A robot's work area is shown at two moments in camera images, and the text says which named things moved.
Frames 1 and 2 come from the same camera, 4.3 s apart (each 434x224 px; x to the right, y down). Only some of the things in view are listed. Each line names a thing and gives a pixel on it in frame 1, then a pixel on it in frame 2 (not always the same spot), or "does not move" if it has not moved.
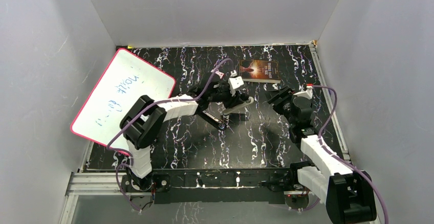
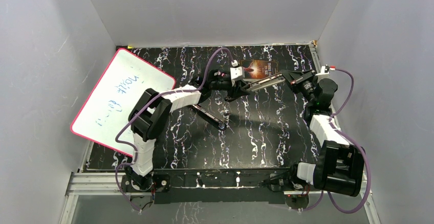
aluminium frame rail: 89,183 does not move
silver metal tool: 220,124 → 217,121
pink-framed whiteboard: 128,77 does not move
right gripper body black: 284,106 → 305,83
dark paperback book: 260,71 does not move
